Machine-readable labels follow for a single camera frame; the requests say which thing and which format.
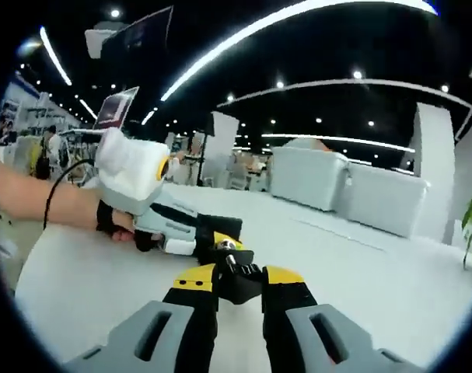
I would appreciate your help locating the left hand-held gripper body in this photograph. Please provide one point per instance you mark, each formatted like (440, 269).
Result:
(130, 171)

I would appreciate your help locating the white storage bin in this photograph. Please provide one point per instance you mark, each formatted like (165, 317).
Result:
(309, 175)
(383, 202)

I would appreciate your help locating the silver laptop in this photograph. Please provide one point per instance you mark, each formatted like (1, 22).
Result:
(115, 109)

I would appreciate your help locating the white desk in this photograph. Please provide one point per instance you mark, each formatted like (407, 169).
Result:
(356, 291)

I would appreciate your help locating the long clear ruler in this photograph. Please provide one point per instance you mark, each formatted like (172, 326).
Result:
(338, 234)

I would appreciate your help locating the person's left hand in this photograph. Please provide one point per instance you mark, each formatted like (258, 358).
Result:
(121, 225)

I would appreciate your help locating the dark hanging monitor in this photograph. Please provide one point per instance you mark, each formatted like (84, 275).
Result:
(142, 35)

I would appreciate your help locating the black tripod stand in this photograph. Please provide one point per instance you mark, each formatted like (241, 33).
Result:
(210, 124)

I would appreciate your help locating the white square pillar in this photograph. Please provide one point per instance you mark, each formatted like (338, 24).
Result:
(434, 136)

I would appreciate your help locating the white ceiling unit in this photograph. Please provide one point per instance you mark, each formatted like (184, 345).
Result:
(97, 40)

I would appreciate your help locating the curved ceiling light strip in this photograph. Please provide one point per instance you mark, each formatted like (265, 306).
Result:
(259, 33)

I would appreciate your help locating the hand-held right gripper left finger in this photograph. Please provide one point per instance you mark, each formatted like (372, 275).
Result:
(189, 318)

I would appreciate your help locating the black table clamp with screw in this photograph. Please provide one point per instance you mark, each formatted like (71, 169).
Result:
(243, 285)

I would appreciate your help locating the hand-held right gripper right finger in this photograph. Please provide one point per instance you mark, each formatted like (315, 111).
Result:
(286, 311)

